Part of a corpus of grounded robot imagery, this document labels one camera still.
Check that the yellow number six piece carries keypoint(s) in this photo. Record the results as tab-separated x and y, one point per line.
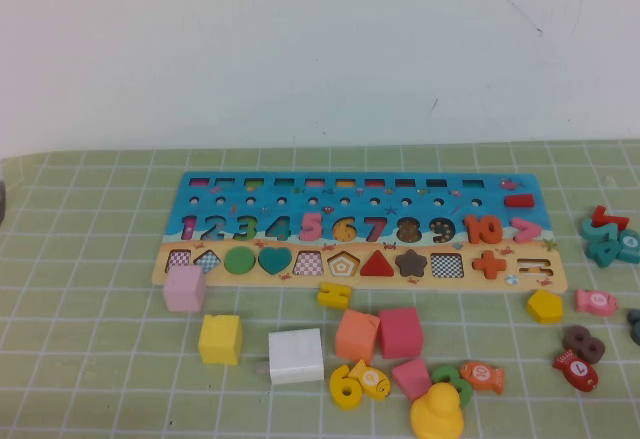
334	386

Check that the pink number five piece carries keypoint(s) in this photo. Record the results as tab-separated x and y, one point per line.
312	226

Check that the blue and tan puzzle board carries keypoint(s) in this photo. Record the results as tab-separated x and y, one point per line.
360	209

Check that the teal heart piece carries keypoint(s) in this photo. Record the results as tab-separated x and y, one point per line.
275	259

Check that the red triangle piece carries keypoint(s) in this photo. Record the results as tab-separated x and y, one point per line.
376	266

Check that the yellow equals sign piece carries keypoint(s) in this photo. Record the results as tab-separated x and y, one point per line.
334	295

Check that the green circle piece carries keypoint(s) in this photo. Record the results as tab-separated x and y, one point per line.
240	260

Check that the brown star piece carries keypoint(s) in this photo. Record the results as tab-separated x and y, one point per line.
411	263

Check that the orange number ten piece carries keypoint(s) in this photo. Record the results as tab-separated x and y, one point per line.
470	229

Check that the orange plus sign piece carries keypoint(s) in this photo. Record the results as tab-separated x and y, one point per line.
489	264

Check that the yellow fish piece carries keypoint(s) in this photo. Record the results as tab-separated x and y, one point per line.
372	381

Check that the red minus sign piece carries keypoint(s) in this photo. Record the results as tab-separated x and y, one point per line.
519	200

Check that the pink trapezoid piece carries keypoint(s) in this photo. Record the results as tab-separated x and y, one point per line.
411	378

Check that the green number three piece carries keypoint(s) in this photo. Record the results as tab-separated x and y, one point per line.
441	373

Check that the pink greater-than sign piece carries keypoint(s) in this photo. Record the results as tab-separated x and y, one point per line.
530	230

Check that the orange fish piece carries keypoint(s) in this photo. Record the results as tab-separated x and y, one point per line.
481	375

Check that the yellow pentagon piece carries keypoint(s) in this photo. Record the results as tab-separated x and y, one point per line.
545	306

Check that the teal number five piece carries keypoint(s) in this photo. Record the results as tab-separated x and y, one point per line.
590	231

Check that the teal number four piece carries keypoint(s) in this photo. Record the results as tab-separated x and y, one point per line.
600	254

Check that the red number seven piece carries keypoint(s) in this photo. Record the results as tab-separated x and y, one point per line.
612	220

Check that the pink fish piece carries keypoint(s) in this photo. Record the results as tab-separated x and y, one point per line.
596	302

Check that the brown number eight piece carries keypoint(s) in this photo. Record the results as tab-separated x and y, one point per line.
584	343

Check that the red fish piece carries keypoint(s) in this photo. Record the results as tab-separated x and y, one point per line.
577	370

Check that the teal fish piece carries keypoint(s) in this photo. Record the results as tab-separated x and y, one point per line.
631	245

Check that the grey-blue wooden piece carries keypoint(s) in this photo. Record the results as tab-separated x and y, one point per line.
635	328

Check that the orange cube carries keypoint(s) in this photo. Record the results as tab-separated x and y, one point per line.
355	336

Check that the crimson cube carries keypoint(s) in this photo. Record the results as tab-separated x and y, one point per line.
401	333

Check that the white charger plug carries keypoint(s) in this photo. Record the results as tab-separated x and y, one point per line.
296	356

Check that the light pink cube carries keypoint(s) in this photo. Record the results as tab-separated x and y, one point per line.
184	289

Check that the yellow cube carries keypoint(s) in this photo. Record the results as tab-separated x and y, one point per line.
220	340

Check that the yellow rubber duck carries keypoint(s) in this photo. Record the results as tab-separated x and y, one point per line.
436	414

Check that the green grid table mat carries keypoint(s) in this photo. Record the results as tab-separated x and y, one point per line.
100	384

